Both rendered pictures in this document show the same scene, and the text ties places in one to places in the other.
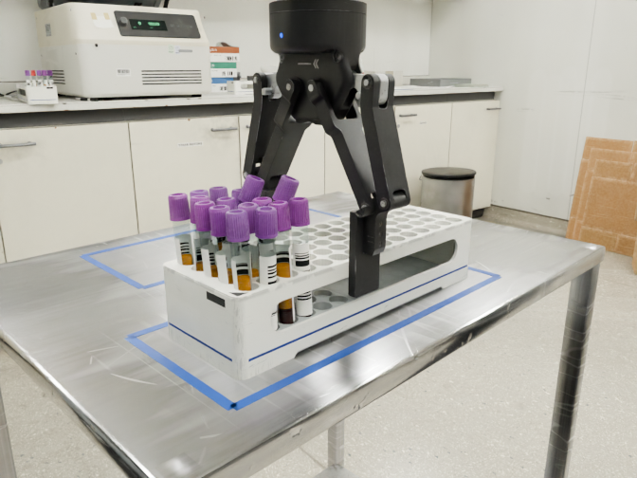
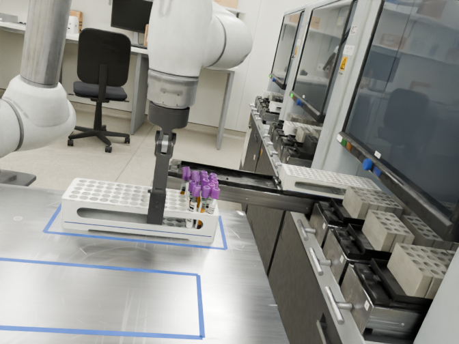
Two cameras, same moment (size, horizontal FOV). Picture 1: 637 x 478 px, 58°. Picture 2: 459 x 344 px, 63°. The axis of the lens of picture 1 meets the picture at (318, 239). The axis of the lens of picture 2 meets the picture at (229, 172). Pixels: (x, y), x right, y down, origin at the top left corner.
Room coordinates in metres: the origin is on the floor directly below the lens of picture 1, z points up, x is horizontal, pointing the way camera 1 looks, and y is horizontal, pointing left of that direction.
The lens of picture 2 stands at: (0.96, 0.49, 1.22)
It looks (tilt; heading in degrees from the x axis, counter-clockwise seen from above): 20 degrees down; 214
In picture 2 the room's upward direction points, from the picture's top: 11 degrees clockwise
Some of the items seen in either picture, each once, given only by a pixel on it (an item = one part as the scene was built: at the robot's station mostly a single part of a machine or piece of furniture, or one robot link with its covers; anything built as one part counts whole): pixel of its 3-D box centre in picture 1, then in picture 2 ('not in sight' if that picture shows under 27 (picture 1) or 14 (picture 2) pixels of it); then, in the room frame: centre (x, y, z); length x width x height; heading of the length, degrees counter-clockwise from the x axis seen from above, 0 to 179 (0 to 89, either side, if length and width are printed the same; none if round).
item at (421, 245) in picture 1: (336, 270); (143, 209); (0.49, -0.02, 0.85); 0.30 x 0.10 x 0.06; 134
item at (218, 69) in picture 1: (210, 69); not in sight; (3.08, 0.56, 1.01); 0.23 x 0.12 x 0.08; 128
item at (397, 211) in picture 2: not in sight; (386, 209); (-0.08, 0.33, 0.85); 0.12 x 0.02 x 0.06; 40
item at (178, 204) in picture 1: (186, 264); (210, 213); (0.42, 0.10, 0.88); 0.02 x 0.02 x 0.11
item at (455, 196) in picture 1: (446, 209); not in sight; (3.23, -0.75, 0.23); 0.38 x 0.31 x 0.46; 39
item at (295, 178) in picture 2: not in sight; (328, 185); (-0.12, 0.14, 0.83); 0.30 x 0.10 x 0.06; 129
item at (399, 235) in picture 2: not in sight; (386, 233); (0.08, 0.37, 0.85); 0.12 x 0.02 x 0.06; 39
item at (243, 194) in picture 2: not in sight; (268, 192); (-0.01, 0.00, 0.78); 0.73 x 0.14 x 0.09; 129
